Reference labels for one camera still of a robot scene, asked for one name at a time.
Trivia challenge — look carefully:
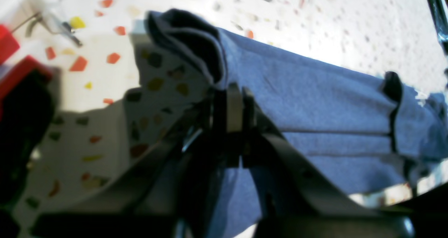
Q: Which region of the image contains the blue T-shirt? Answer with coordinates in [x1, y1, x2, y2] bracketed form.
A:
[147, 9, 447, 238]

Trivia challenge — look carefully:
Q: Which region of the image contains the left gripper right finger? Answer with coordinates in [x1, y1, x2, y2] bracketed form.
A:
[227, 83, 416, 238]

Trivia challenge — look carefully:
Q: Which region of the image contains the red black clamp right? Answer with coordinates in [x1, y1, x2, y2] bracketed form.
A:
[0, 25, 61, 210]

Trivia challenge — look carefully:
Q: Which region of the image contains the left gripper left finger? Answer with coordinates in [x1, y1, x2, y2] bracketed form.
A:
[31, 89, 227, 238]

